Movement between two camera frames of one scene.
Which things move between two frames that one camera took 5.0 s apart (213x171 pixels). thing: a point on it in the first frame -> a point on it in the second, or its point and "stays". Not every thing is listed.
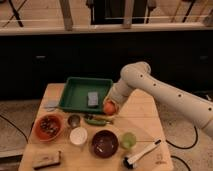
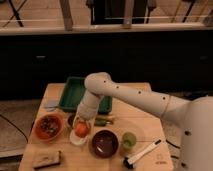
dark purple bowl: [104, 144] stays
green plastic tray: [76, 94] stays
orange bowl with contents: [48, 127] stays
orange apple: [109, 108] -> [81, 129]
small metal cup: [74, 121] stays
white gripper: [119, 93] -> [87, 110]
